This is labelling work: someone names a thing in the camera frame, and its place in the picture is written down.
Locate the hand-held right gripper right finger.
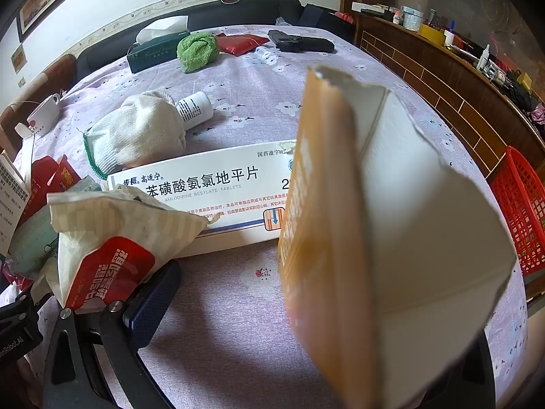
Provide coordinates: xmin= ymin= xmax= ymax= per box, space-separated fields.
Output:
xmin=462 ymin=328 xmax=497 ymax=409

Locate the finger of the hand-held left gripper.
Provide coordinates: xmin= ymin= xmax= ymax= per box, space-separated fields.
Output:
xmin=0 ymin=292 xmax=35 ymax=323

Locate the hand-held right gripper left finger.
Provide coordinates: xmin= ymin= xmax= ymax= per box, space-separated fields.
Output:
xmin=43 ymin=260 xmax=182 ymax=409

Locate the white red paper wrapper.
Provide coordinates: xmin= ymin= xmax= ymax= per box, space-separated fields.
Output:
xmin=46 ymin=187 xmax=220 ymax=312

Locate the blue cartoon tissue packet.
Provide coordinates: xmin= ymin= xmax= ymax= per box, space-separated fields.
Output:
xmin=7 ymin=204 xmax=59 ymax=284

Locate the large white medicine box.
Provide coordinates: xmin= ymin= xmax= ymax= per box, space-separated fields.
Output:
xmin=106 ymin=140 xmax=299 ymax=245

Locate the red foil packet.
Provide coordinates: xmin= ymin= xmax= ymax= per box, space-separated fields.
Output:
xmin=55 ymin=155 xmax=82 ymax=192
xmin=32 ymin=157 xmax=60 ymax=205

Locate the red plastic basket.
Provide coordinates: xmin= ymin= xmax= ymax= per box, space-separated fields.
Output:
xmin=489 ymin=147 xmax=545 ymax=276

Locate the white knit glove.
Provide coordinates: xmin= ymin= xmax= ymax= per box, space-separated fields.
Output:
xmin=84 ymin=91 xmax=188 ymax=180

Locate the torn orange white carton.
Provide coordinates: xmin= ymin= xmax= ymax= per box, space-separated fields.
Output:
xmin=277 ymin=66 xmax=518 ymax=409

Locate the white plastic bottle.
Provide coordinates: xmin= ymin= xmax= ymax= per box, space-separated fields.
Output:
xmin=176 ymin=92 xmax=214 ymax=125

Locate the white printed paper box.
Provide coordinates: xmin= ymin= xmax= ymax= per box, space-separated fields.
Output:
xmin=0 ymin=136 xmax=34 ymax=256

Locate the white cup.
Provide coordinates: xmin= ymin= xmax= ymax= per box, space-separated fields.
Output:
xmin=26 ymin=94 xmax=61 ymax=137

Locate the purple floral tablecloth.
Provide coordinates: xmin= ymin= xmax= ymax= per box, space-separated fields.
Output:
xmin=0 ymin=26 xmax=529 ymax=409

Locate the brown wooden chair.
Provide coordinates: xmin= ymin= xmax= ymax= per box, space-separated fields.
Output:
xmin=0 ymin=54 xmax=78 ymax=154

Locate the dark green tissue box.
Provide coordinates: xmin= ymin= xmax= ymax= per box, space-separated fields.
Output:
xmin=127 ymin=16 xmax=191 ymax=74

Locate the green towel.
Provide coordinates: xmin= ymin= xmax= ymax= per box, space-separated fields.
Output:
xmin=176 ymin=33 xmax=220 ymax=73

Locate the pink cloth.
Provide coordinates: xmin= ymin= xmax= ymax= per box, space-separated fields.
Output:
xmin=525 ymin=103 xmax=545 ymax=127

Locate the red pouch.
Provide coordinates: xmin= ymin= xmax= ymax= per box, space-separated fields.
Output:
xmin=214 ymin=33 xmax=270 ymax=57

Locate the wooden partition cabinet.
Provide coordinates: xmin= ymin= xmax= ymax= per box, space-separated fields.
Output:
xmin=341 ymin=0 xmax=545 ymax=205

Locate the black plastic device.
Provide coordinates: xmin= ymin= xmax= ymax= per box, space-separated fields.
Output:
xmin=267 ymin=30 xmax=336 ymax=53

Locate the black leather sofa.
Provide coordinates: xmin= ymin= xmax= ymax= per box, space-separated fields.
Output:
xmin=76 ymin=0 xmax=356 ymax=81

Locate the yellow box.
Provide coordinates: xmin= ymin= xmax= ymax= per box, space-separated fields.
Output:
xmin=419 ymin=23 xmax=448 ymax=44

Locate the teal white jar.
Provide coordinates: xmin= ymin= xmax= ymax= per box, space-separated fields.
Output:
xmin=400 ymin=6 xmax=425 ymax=31

